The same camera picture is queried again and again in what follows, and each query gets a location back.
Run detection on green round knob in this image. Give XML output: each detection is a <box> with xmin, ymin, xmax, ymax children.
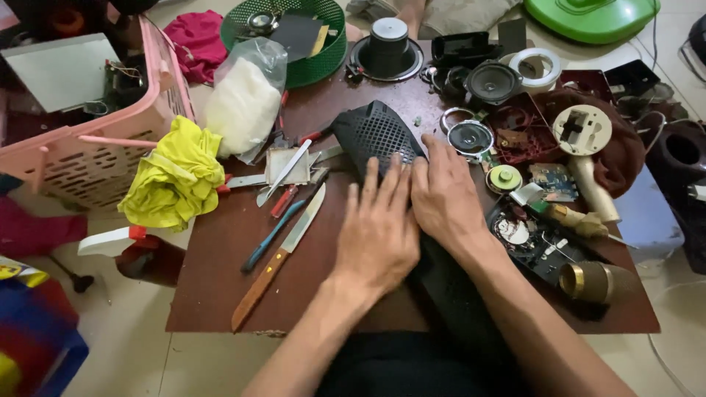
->
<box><xmin>485</xmin><ymin>164</ymin><xmax>524</xmax><ymax>195</ymax></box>

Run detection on person's black shorts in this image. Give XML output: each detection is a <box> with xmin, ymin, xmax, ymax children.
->
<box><xmin>313</xmin><ymin>330</ymin><xmax>533</xmax><ymax>397</ymax></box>

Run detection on green plastic basket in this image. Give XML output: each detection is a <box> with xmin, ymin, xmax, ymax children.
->
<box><xmin>220</xmin><ymin>0</ymin><xmax>347</xmax><ymax>90</ymax></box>

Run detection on person's right hand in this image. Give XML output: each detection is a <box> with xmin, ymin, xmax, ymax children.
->
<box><xmin>411</xmin><ymin>134</ymin><xmax>500</xmax><ymax>262</ymax></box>

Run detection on blue handled screwdriver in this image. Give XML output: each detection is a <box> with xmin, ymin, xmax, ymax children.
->
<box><xmin>241</xmin><ymin>200</ymin><xmax>305</xmax><ymax>274</ymax></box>

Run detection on white round switch plate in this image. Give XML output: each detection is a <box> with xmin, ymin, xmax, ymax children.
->
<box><xmin>552</xmin><ymin>104</ymin><xmax>613</xmax><ymax>157</ymax></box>

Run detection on gold microphone body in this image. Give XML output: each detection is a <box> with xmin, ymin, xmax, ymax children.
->
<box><xmin>531</xmin><ymin>202</ymin><xmax>610</xmax><ymax>239</ymax></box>

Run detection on pink plastic basket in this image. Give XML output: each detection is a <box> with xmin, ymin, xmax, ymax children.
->
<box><xmin>0</xmin><ymin>15</ymin><xmax>195</xmax><ymax>211</ymax></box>

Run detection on blue circuit board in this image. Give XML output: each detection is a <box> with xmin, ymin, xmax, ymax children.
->
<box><xmin>528</xmin><ymin>163</ymin><xmax>579</xmax><ymax>203</ymax></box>

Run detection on dark red casing with wires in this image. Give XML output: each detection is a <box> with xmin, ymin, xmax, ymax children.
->
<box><xmin>488</xmin><ymin>92</ymin><xmax>560</xmax><ymax>166</ymax></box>

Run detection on large black speaker driver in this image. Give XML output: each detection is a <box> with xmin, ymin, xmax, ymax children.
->
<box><xmin>349</xmin><ymin>17</ymin><xmax>425</xmax><ymax>83</ymax></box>

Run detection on brown cloth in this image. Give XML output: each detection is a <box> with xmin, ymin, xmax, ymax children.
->
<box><xmin>534</xmin><ymin>87</ymin><xmax>646</xmax><ymax>199</ymax></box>

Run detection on red handled screwdriver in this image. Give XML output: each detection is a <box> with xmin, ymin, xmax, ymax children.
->
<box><xmin>270</xmin><ymin>185</ymin><xmax>300</xmax><ymax>219</ymax></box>

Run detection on silver speaker driver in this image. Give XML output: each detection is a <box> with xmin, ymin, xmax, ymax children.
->
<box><xmin>447</xmin><ymin>119</ymin><xmax>495</xmax><ymax>162</ymax></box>

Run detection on clear bag of white stuffing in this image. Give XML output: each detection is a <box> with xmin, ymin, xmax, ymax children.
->
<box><xmin>204</xmin><ymin>37</ymin><xmax>289</xmax><ymax>165</ymax></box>

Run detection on black plunger tool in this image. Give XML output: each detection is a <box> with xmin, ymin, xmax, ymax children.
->
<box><xmin>49</xmin><ymin>255</ymin><xmax>95</xmax><ymax>293</ymax></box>

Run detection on white spray bottle head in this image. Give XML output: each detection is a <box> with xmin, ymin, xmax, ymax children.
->
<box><xmin>77</xmin><ymin>225</ymin><xmax>147</xmax><ymax>258</ymax></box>

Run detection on colourful striped bag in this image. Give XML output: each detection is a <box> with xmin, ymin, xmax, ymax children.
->
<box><xmin>0</xmin><ymin>256</ymin><xmax>89</xmax><ymax>397</ymax></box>

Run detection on dark red bottle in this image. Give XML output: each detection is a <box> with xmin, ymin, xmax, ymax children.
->
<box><xmin>115</xmin><ymin>235</ymin><xmax>186</xmax><ymax>288</ymax></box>

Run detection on white box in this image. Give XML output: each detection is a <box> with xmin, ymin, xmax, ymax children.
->
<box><xmin>0</xmin><ymin>33</ymin><xmax>121</xmax><ymax>114</ymax></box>

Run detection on white tape roll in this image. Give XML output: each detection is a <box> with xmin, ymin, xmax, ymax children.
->
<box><xmin>500</xmin><ymin>47</ymin><xmax>563</xmax><ymax>96</ymax></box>

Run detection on black sandpaper sheet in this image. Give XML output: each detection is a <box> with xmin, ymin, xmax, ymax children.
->
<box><xmin>269</xmin><ymin>14</ymin><xmax>324</xmax><ymax>62</ymax></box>

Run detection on person's left hand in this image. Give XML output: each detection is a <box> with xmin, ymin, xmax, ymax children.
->
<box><xmin>330</xmin><ymin>153</ymin><xmax>421</xmax><ymax>303</ymax></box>

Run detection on green plastic appliance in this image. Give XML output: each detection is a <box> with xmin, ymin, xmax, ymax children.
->
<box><xmin>523</xmin><ymin>0</ymin><xmax>662</xmax><ymax>45</ymax></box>

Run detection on metal ring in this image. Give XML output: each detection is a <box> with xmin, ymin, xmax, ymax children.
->
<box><xmin>439</xmin><ymin>107</ymin><xmax>471</xmax><ymax>134</ymax></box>

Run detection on small black speaker driver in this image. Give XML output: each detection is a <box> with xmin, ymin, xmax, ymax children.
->
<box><xmin>465</xmin><ymin>60</ymin><xmax>523</xmax><ymax>106</ymax></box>

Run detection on black panel with circuit parts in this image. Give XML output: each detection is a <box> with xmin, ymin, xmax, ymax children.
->
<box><xmin>487</xmin><ymin>197</ymin><xmax>610</xmax><ymax>287</ymax></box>

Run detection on gold microphone head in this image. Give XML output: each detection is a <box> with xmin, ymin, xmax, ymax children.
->
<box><xmin>559</xmin><ymin>261</ymin><xmax>642</xmax><ymax>305</ymax></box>

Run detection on dark pink cloth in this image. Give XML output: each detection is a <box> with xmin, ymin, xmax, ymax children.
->
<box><xmin>0</xmin><ymin>194</ymin><xmax>89</xmax><ymax>258</ymax></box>

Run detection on blue plastic box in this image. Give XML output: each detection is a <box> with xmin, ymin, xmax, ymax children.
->
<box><xmin>614</xmin><ymin>164</ymin><xmax>685</xmax><ymax>262</ymax></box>

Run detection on metal tweezers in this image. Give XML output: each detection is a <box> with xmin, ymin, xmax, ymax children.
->
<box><xmin>256</xmin><ymin>139</ymin><xmax>313</xmax><ymax>208</ymax></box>

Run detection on wooden handled knife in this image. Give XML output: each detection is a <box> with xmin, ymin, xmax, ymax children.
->
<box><xmin>231</xmin><ymin>183</ymin><xmax>327</xmax><ymax>333</ymax></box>

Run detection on yellow cloth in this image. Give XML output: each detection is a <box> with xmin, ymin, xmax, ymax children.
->
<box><xmin>117</xmin><ymin>116</ymin><xmax>226</xmax><ymax>232</ymax></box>

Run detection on black plastic housing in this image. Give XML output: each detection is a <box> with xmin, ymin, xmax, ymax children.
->
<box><xmin>430</xmin><ymin>31</ymin><xmax>492</xmax><ymax>69</ymax></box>

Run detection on black speaker grille cover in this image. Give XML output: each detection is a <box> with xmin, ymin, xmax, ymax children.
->
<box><xmin>330</xmin><ymin>100</ymin><xmax>500</xmax><ymax>340</ymax></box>

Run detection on magenta cloth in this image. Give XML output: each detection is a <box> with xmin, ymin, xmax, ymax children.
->
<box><xmin>164</xmin><ymin>10</ymin><xmax>228</xmax><ymax>85</ymax></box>

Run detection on dark brown speaker cabinet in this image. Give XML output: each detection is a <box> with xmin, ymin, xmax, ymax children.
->
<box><xmin>644</xmin><ymin>120</ymin><xmax>706</xmax><ymax>275</ymax></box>

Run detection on red handled scissors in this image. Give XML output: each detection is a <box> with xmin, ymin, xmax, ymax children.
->
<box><xmin>216</xmin><ymin>144</ymin><xmax>344</xmax><ymax>194</ymax></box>

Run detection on white sandpaper piece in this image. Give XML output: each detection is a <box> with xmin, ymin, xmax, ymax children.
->
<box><xmin>265</xmin><ymin>147</ymin><xmax>311</xmax><ymax>186</ymax></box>

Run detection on cream plastic handle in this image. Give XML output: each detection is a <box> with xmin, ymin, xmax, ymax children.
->
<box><xmin>567</xmin><ymin>155</ymin><xmax>622</xmax><ymax>224</ymax></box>

